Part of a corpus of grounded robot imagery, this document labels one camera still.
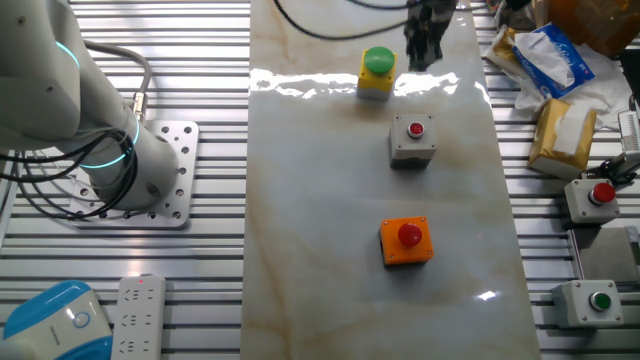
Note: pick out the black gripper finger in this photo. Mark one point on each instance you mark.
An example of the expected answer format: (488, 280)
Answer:
(433, 47)
(414, 40)

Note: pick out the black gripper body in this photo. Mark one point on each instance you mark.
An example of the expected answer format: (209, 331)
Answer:
(440, 10)

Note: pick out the yellow box green mushroom button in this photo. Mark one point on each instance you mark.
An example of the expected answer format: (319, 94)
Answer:
(379, 60)

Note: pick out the orange box red mushroom button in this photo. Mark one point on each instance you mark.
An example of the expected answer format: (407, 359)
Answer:
(400, 251)

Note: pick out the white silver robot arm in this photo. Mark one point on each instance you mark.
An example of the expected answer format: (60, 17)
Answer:
(50, 75)

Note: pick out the yellow packet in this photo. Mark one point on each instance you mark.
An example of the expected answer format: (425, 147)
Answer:
(500, 50)

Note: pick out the brown tissue pack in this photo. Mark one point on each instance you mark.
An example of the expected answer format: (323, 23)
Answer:
(545, 145)

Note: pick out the blue tissue pack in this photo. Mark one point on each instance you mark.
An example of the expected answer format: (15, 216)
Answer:
(580, 70)

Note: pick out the brown cardboard box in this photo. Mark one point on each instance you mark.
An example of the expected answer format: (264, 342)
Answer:
(590, 25)

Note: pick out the white tissue paper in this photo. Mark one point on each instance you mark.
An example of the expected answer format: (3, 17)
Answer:
(610, 95)

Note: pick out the grey box red mushroom button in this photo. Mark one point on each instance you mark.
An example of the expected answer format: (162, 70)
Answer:
(580, 206)

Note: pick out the grey metal plate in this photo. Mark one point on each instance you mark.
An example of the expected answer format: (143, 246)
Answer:
(605, 252)

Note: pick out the grey box green button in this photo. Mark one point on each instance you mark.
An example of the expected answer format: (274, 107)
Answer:
(575, 306)

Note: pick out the white power strip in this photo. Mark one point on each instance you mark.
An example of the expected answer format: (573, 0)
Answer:
(137, 320)

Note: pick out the blue white device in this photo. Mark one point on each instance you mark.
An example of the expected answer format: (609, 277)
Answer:
(50, 325)

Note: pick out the silver ribbed camera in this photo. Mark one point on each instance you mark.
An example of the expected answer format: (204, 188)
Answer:
(631, 130)

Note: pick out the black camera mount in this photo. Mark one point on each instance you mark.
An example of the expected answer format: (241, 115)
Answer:
(620, 167)

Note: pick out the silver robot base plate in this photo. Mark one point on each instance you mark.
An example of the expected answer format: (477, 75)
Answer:
(182, 150)

